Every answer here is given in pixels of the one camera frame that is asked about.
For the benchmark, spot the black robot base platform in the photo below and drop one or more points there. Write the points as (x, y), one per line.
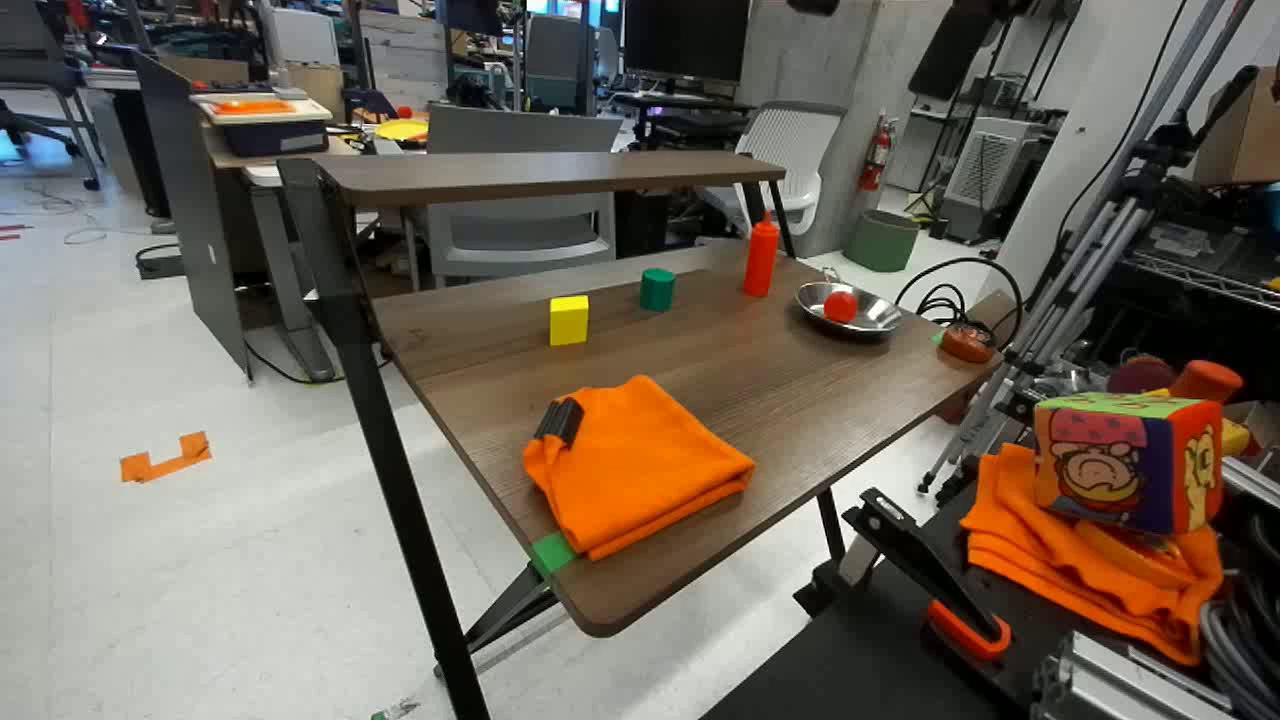
(854, 665)

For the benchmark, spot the orange cloth pile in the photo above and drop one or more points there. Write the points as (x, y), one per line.
(1066, 554)

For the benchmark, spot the green block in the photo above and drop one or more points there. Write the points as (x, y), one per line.
(658, 291)

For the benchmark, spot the yellow block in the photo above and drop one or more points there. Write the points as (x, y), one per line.
(568, 321)

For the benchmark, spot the wooden desk with shelf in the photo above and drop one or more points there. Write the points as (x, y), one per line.
(747, 366)

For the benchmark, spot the orange squeeze bottle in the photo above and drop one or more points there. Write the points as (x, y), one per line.
(762, 261)

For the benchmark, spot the grey sofa chair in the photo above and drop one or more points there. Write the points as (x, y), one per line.
(523, 233)

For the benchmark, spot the silver metal pan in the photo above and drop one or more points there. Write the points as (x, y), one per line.
(813, 306)

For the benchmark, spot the red ball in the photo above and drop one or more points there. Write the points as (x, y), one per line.
(843, 306)

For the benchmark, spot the green tape piece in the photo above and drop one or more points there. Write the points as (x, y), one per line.
(553, 558)

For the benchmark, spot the white chair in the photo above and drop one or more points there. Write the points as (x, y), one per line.
(792, 153)

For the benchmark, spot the green bin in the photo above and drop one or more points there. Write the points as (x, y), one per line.
(881, 242)

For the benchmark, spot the red fire extinguisher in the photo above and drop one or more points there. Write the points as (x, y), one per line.
(878, 153)

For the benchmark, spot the black monitor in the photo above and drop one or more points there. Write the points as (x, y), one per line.
(684, 39)

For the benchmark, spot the box with orange lid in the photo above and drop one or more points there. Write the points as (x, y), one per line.
(260, 121)

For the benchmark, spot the grey office desk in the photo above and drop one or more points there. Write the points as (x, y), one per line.
(203, 252)

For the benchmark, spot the orange floor marker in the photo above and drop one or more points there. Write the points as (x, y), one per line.
(162, 461)

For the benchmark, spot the colorful plush cube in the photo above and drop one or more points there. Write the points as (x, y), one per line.
(1125, 461)

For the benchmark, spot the black office chair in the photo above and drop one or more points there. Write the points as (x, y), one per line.
(47, 83)

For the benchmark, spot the camera tripod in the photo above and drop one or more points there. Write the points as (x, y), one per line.
(1112, 233)

